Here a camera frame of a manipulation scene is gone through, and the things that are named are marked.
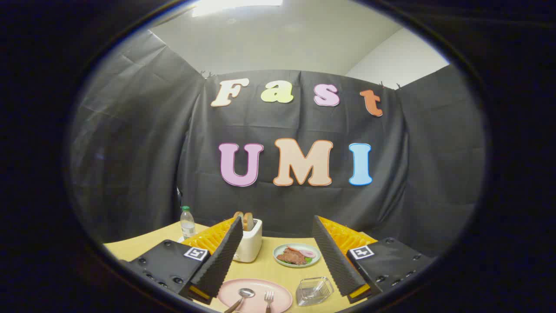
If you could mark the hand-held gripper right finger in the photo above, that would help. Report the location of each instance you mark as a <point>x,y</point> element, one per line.
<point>332,261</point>

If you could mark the cream white toaster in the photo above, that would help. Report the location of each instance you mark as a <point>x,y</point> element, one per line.
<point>250,245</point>

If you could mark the large pink plate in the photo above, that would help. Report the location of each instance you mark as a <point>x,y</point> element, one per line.
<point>282,298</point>

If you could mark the pink ham slice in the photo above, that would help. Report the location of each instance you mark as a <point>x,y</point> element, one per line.
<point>307,253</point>

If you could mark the clear plastic water bottle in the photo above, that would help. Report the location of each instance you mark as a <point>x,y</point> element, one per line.
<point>187,226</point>

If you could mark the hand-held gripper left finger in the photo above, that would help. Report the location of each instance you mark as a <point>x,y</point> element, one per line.
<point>226,256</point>

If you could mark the pale green food plate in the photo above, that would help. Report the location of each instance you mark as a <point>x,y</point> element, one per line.
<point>278,258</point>

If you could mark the toasted bread slice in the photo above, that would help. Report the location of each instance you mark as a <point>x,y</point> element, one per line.
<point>248,221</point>
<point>238,214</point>

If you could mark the brown cooked steak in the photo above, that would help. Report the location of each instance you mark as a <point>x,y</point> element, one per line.
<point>292,257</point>

